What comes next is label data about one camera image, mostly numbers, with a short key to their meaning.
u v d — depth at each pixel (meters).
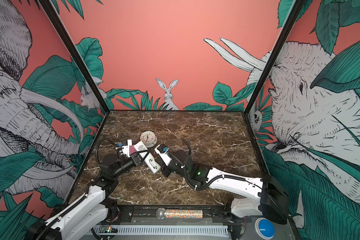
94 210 0.59
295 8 0.69
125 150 0.70
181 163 0.51
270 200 0.39
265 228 0.69
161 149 0.59
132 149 0.74
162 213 0.71
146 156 0.74
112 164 0.60
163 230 0.70
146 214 0.75
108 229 0.70
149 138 1.00
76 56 0.87
